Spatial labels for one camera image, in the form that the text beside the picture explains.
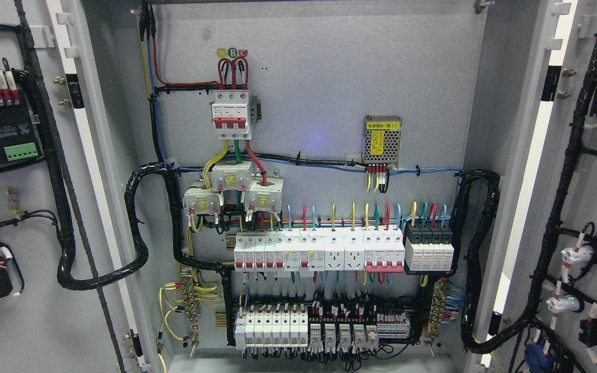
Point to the grey cabinet door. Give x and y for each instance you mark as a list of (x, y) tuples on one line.
[(529, 240), (47, 328)]

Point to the white socket breaker row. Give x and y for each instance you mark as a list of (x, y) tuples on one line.
[(286, 252)]

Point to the white current transformer group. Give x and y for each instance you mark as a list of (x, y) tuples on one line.
[(235, 184)]

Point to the metal mesh power supply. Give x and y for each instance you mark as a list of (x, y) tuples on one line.
[(381, 140)]

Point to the lower relay terminal row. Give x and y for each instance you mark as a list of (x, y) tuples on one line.
[(322, 329)]

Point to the black white surge protector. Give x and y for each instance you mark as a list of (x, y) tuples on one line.
[(428, 250)]

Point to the brass ground terminal bar left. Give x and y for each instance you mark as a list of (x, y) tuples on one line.
[(189, 284)]

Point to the brass ground terminal bar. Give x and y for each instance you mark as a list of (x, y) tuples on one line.
[(189, 284), (438, 305)]

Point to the brass ground terminal bar right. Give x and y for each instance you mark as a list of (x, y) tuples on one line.
[(438, 305)]

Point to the black digital power meter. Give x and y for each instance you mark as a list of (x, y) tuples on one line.
[(18, 138)]

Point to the main red handle breaker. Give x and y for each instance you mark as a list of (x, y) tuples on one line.
[(232, 115)]

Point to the red handle circuit breaker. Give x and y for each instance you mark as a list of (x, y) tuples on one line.
[(384, 251)]

